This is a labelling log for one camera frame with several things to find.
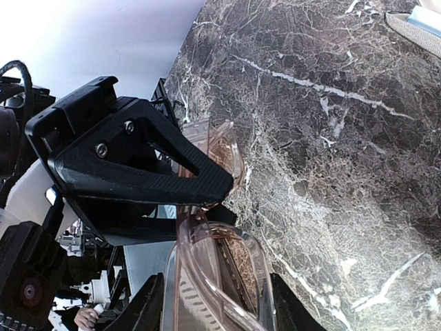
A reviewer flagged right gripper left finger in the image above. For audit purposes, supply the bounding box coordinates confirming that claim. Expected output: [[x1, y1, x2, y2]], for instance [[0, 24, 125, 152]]
[[128, 272, 165, 331]]

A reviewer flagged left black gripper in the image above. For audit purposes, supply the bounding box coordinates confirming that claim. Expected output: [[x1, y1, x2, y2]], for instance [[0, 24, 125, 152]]
[[25, 76, 234, 203]]

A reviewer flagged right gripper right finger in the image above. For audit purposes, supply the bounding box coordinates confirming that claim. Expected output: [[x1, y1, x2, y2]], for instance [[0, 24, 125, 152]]
[[270, 273, 326, 331]]

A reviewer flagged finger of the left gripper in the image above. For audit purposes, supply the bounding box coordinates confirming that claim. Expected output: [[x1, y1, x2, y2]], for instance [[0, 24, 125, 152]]
[[74, 196, 237, 246]]

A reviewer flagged plaid sunglasses case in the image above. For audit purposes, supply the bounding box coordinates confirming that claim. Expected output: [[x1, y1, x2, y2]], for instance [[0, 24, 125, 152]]
[[385, 1, 440, 58]]

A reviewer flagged light blue cleaning cloth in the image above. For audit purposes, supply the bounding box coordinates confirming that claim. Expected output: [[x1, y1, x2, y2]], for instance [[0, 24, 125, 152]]
[[406, 6, 440, 37]]

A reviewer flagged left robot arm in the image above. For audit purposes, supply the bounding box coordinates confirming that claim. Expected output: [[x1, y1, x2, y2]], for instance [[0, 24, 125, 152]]
[[1, 73, 234, 330]]

